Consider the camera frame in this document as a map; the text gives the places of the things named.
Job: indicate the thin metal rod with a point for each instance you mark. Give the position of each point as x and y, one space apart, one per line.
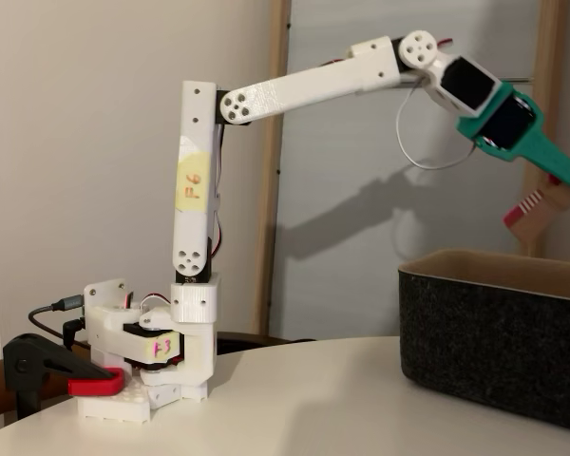
411 84

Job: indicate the red striped wooden block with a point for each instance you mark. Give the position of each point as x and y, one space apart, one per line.
546 209

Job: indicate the dark grey felt box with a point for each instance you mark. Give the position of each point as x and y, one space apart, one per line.
480 342

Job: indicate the wooden frame with frosted panel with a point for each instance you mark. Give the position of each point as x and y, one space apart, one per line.
361 214

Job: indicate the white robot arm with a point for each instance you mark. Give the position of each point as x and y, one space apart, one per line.
195 166

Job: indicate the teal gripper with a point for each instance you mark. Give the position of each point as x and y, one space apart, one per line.
512 124

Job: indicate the black clamp with red pad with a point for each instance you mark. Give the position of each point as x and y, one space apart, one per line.
24 361

